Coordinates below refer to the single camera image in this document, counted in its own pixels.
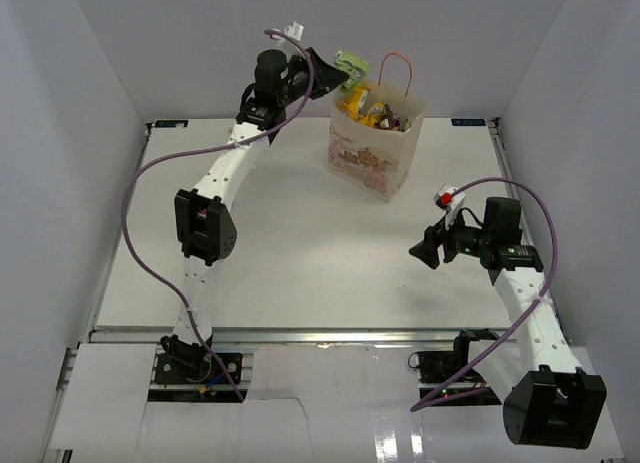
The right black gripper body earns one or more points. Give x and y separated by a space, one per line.
464 240

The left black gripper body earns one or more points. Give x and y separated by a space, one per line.
299 79

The light green snack packet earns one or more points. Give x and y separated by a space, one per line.
356 68

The yellow snack bar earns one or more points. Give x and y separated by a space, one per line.
358 97
375 113

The purple brown candy packet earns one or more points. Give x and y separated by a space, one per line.
405 123

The green white snack pouch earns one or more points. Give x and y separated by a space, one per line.
388 124

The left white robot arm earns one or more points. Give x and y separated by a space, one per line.
205 229

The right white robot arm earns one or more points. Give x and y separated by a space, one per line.
548 398

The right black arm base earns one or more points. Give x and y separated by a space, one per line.
436 366

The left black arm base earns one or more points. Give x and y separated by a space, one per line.
180 363

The right blue corner label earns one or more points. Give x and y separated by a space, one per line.
468 122

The blue corner label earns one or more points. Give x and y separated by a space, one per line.
468 122
170 123

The left blue corner label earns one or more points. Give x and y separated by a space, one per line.
170 123

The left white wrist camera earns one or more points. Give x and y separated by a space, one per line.
293 37

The cream paper bag orange handles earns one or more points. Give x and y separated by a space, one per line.
375 160

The aluminium table frame rail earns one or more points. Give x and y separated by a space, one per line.
289 336

